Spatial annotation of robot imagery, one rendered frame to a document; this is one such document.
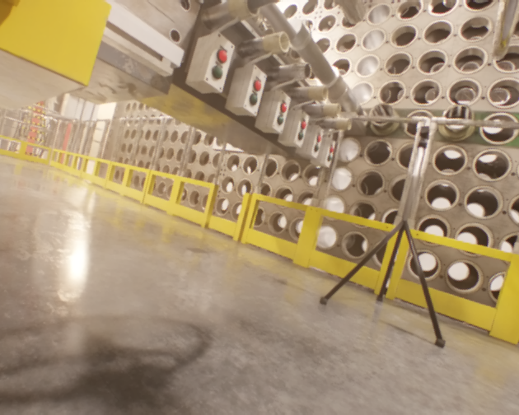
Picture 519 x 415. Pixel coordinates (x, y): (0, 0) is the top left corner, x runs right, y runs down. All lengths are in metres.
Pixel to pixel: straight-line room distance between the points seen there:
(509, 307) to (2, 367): 1.66
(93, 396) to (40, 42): 0.51
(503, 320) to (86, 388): 1.53
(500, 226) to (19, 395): 2.45
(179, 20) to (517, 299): 1.71
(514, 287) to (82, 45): 1.67
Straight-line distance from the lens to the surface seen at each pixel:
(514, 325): 1.60
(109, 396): 0.50
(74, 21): 0.54
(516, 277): 1.57
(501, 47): 0.60
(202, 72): 0.83
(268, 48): 0.99
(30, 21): 0.53
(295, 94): 1.28
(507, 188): 2.44
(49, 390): 0.51
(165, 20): 0.93
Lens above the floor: 0.33
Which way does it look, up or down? 2 degrees down
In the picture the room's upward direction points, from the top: 14 degrees clockwise
